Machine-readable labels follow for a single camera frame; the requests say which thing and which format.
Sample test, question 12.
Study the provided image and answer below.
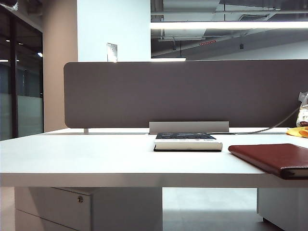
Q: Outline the short ceiling light strip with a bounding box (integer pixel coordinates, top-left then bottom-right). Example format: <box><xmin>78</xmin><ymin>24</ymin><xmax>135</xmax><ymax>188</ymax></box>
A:
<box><xmin>150</xmin><ymin>57</ymin><xmax>186</xmax><ymax>62</ymax></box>

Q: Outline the grey fabric desk partition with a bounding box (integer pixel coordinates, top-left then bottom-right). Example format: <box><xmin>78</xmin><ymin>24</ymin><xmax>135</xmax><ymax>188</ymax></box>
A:
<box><xmin>64</xmin><ymin>59</ymin><xmax>308</xmax><ymax>128</ymax></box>

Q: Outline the printed clear snack bag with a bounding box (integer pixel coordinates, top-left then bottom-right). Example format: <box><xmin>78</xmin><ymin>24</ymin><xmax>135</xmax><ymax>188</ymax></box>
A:
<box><xmin>295</xmin><ymin>91</ymin><xmax>308</xmax><ymax>128</ymax></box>

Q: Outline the grey metal cable flap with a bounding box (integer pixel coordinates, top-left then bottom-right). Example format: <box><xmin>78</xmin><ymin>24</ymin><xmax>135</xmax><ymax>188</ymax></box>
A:
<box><xmin>149</xmin><ymin>121</ymin><xmax>230</xmax><ymax>134</ymax></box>

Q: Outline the grey power cable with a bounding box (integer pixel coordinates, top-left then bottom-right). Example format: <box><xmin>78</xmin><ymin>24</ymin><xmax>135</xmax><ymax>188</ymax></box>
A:
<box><xmin>209</xmin><ymin>103</ymin><xmax>303</xmax><ymax>135</ymax></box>

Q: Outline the black book with white pages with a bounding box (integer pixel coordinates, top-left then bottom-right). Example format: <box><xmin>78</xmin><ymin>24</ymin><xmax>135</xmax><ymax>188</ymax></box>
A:
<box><xmin>153</xmin><ymin>132</ymin><xmax>223</xmax><ymax>153</ymax></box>

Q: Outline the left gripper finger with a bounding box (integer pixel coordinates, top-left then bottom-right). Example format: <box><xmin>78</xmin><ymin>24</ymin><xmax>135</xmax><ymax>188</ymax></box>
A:
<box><xmin>4</xmin><ymin>0</ymin><xmax>19</xmax><ymax>12</ymax></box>

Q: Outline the metal wall plate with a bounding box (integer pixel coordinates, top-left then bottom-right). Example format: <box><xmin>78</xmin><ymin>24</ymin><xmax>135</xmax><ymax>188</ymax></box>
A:
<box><xmin>107</xmin><ymin>42</ymin><xmax>118</xmax><ymax>63</ymax></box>

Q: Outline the yellow cloth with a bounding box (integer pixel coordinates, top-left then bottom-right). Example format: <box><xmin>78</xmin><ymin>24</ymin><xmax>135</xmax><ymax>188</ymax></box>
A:
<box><xmin>285</xmin><ymin>127</ymin><xmax>308</xmax><ymax>139</ymax></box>

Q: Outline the red leather-bound book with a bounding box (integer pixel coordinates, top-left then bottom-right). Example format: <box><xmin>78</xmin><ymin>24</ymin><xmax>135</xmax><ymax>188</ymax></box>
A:
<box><xmin>227</xmin><ymin>143</ymin><xmax>308</xmax><ymax>180</ymax></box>

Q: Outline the white drawer cabinet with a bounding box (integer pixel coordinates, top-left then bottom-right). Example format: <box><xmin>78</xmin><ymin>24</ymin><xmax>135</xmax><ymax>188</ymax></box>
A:
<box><xmin>14</xmin><ymin>187</ymin><xmax>162</xmax><ymax>231</ymax></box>

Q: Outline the white cabinet on casters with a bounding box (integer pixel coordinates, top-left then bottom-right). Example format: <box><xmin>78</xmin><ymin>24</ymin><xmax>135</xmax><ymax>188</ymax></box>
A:
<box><xmin>257</xmin><ymin>187</ymin><xmax>308</xmax><ymax>231</ymax></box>

